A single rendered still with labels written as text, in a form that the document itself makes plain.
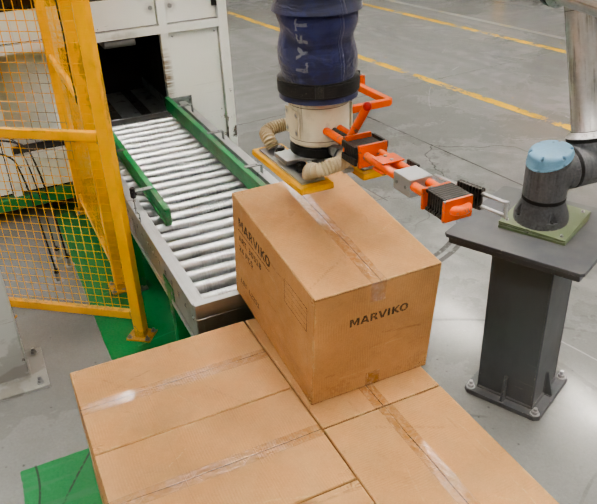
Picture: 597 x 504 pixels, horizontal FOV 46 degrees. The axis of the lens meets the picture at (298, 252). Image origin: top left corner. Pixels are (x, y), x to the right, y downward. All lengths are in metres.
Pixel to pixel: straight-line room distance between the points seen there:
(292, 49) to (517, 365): 1.58
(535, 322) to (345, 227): 0.93
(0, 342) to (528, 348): 2.13
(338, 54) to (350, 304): 0.65
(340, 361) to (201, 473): 0.49
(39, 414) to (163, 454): 1.19
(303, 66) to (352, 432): 1.00
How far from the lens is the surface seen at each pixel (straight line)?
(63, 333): 3.55
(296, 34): 1.84
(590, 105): 2.60
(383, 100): 2.14
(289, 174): 1.93
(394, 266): 1.96
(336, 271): 1.92
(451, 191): 1.52
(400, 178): 1.62
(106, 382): 2.29
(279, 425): 2.04
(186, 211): 3.25
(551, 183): 2.51
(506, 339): 2.82
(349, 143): 1.77
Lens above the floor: 1.95
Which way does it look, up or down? 30 degrees down
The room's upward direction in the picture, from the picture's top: 3 degrees counter-clockwise
